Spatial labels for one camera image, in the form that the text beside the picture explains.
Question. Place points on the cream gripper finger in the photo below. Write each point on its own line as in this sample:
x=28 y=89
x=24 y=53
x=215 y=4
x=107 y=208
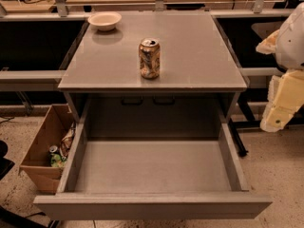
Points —
x=285 y=98
x=268 y=45

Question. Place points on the orange soda can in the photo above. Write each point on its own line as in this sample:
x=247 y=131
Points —
x=149 y=56

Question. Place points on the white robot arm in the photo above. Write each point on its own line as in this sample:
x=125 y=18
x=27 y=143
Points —
x=290 y=41

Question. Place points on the grey drawer cabinet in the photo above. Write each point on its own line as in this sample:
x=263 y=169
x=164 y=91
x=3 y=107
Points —
x=194 y=58

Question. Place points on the open grey top drawer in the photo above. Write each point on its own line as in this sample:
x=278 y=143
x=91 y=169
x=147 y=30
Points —
x=153 y=158

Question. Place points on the green can in box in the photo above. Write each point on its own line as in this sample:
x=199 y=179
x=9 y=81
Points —
x=56 y=160

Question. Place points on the grey chair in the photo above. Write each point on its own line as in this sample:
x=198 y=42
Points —
x=263 y=30

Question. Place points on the white bowl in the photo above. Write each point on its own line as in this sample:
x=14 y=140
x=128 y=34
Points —
x=104 y=21

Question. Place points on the crumpled wrapper in box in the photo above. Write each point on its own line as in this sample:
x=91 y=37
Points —
x=66 y=142

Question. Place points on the cardboard box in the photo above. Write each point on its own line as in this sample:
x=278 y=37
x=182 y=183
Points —
x=36 y=163

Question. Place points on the black object at left edge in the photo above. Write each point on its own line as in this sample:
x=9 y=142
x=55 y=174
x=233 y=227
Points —
x=5 y=164

